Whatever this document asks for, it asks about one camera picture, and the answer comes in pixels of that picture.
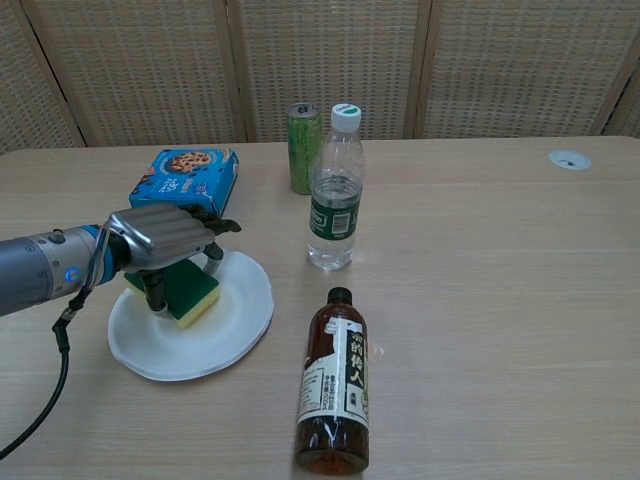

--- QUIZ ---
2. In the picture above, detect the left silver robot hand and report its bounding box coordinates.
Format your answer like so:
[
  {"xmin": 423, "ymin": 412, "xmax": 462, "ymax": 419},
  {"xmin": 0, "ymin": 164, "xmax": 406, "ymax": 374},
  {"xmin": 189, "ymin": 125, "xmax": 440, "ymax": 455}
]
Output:
[{"xmin": 102, "ymin": 203, "xmax": 243, "ymax": 321}]

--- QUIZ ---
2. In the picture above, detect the green yellow sponge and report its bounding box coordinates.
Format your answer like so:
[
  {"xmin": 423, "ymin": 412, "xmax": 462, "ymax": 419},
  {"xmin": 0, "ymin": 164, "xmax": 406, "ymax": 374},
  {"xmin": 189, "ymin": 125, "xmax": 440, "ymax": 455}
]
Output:
[{"xmin": 123, "ymin": 257, "xmax": 222, "ymax": 331}]

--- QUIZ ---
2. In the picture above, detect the white round plate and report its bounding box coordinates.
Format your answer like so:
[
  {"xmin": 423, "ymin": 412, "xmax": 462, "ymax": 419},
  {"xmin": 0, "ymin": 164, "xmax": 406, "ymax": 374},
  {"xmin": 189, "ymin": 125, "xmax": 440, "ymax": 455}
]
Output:
[{"xmin": 108, "ymin": 248, "xmax": 276, "ymax": 382}]

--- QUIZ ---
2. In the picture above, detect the blue cookie box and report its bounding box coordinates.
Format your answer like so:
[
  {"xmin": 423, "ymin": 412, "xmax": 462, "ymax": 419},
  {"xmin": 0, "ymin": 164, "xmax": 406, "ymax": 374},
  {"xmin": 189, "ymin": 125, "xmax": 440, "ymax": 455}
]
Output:
[{"xmin": 128, "ymin": 147, "xmax": 240, "ymax": 221}]

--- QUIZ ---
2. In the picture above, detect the woven folding screen panel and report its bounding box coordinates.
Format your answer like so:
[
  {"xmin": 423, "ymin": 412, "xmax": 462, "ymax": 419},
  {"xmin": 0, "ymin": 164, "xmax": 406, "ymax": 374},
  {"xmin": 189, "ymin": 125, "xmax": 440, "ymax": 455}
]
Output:
[
  {"xmin": 9, "ymin": 0, "xmax": 249, "ymax": 149},
  {"xmin": 592, "ymin": 49, "xmax": 640, "ymax": 137},
  {"xmin": 0, "ymin": 0, "xmax": 87, "ymax": 156},
  {"xmin": 224, "ymin": 0, "xmax": 434, "ymax": 144},
  {"xmin": 412, "ymin": 0, "xmax": 640, "ymax": 140}
]

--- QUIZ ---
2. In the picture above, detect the green drink can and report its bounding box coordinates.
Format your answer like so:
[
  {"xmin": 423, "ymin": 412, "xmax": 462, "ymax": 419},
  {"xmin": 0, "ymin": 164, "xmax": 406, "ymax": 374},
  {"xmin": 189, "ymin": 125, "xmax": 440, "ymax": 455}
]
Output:
[{"xmin": 286, "ymin": 102, "xmax": 323, "ymax": 196}]

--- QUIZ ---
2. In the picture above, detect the clear water bottle green label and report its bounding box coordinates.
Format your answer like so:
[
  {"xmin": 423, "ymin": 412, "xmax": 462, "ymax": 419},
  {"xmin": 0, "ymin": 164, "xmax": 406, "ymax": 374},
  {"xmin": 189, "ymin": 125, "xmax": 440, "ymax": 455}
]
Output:
[{"xmin": 306, "ymin": 103, "xmax": 366, "ymax": 272}]

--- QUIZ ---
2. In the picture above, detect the brown tea bottle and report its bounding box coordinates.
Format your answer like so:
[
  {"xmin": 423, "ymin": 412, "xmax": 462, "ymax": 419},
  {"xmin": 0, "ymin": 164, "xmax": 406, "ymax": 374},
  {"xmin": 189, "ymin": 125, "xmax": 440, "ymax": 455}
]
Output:
[{"xmin": 294, "ymin": 286, "xmax": 372, "ymax": 475}]

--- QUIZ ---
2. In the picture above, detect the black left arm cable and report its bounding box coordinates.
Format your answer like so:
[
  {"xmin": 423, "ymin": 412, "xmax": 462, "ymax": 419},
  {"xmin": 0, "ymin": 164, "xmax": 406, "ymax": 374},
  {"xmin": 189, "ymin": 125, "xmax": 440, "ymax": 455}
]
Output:
[{"xmin": 0, "ymin": 287, "xmax": 96, "ymax": 459}]

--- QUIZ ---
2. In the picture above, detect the white round cable grommet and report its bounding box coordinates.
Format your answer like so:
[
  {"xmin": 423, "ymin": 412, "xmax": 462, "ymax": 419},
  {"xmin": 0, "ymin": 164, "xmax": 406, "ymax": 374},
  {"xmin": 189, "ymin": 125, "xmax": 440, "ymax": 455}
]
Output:
[{"xmin": 548, "ymin": 149, "xmax": 593, "ymax": 172}]

